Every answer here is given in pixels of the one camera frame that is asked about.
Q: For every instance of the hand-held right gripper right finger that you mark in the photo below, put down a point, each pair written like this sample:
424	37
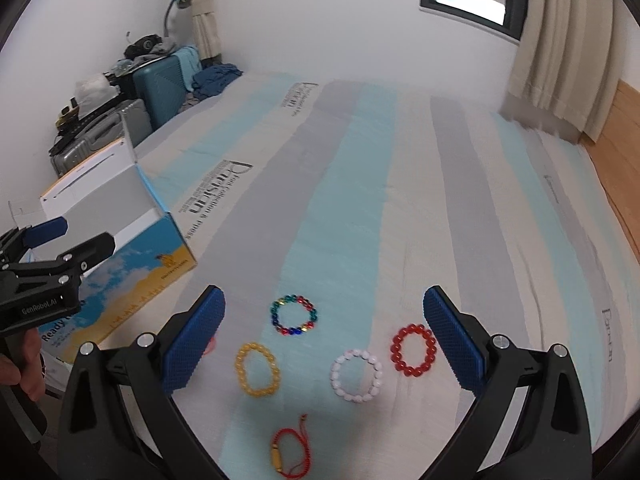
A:
456	347

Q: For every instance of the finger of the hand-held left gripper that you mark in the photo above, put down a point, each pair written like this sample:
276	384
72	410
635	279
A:
47	230
85	255

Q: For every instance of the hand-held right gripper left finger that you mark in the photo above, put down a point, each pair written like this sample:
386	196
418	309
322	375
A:
192	345

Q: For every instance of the blue and white cardboard box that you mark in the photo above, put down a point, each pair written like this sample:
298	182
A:
125	280

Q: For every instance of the person's left hand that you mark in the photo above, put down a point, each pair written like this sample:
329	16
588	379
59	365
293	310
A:
22	365

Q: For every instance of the silver suitcase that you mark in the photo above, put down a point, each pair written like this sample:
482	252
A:
95	132

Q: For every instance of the white plastic bag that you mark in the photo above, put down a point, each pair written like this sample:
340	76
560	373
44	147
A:
92	90

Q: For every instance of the striped bed sheet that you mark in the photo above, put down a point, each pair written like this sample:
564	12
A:
400	185

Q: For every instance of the teal suitcase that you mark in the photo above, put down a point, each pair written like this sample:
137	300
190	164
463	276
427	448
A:
160	90

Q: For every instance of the black bag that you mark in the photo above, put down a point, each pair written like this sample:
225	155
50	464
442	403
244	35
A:
145	45

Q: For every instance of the dark blue clothes pile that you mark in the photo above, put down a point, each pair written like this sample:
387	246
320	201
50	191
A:
215	80

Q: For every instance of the light blue cloth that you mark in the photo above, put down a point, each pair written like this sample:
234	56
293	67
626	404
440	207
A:
189	62

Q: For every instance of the narrow beige curtain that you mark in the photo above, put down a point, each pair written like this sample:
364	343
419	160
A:
205	10

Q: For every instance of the wide beige curtain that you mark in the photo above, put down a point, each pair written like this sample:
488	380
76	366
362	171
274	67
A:
560	45

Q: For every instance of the wooden wall panel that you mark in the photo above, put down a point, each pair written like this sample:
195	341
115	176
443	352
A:
620	140

